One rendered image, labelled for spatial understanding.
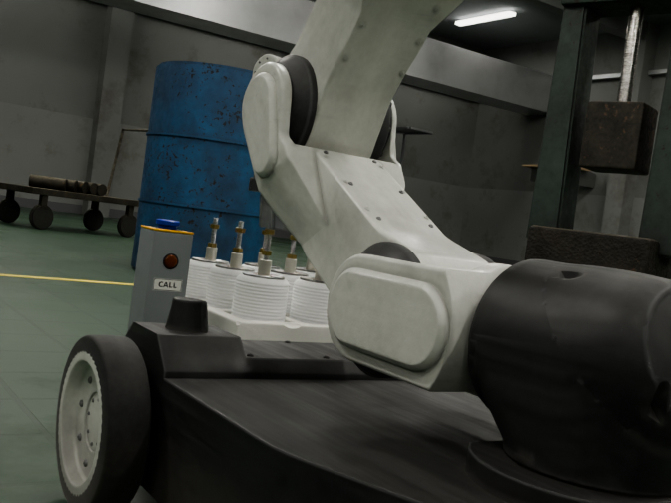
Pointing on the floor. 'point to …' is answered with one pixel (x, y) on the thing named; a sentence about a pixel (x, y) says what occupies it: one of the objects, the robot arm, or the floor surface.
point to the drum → (200, 159)
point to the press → (601, 148)
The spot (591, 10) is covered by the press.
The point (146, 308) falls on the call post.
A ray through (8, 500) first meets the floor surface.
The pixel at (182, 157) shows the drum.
